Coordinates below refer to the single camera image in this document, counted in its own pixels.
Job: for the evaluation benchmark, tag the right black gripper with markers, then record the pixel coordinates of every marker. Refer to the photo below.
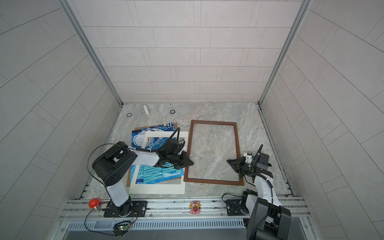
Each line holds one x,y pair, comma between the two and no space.
237,165

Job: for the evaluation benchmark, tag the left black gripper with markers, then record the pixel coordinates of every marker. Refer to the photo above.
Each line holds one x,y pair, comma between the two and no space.
183,163

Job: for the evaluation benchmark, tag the brown wooden picture frame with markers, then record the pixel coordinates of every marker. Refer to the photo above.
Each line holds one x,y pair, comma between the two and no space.
187,179

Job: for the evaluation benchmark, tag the blue poster photo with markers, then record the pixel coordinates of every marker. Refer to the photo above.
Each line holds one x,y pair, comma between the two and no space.
148,175

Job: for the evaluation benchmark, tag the cream white mat board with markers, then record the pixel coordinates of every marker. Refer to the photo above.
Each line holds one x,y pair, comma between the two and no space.
155,189

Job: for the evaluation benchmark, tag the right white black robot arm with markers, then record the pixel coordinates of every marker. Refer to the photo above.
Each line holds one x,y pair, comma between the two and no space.
269,220

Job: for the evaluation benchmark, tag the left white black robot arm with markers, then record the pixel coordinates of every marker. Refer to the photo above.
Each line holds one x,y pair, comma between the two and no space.
113,164

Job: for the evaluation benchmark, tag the pink toy figure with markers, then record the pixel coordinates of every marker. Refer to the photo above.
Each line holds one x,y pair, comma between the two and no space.
195,207

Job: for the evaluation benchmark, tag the brown cardboard backing board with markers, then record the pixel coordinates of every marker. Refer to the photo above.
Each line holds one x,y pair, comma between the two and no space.
138,135

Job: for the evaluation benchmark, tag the white cylinder tube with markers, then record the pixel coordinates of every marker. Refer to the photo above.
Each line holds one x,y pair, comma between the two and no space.
146,110

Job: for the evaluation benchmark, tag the left green circuit board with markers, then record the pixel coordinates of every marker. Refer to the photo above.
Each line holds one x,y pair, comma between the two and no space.
121,228

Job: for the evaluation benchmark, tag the red emergency stop button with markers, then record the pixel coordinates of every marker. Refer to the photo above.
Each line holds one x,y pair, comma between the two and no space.
94,204

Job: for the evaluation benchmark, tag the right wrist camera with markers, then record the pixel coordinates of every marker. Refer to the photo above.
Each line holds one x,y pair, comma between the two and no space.
248,157

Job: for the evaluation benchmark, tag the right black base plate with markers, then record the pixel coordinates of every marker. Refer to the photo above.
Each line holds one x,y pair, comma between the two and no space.
236,207

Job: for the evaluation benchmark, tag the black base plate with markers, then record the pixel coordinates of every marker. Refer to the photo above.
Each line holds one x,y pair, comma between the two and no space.
139,207
236,207

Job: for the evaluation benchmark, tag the aluminium front rail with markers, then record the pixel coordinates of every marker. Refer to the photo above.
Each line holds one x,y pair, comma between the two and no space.
173,208

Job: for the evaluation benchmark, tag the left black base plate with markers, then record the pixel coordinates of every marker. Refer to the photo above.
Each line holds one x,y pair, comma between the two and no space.
139,207

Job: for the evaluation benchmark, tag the white vented cable duct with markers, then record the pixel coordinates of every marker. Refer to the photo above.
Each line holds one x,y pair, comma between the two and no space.
161,224

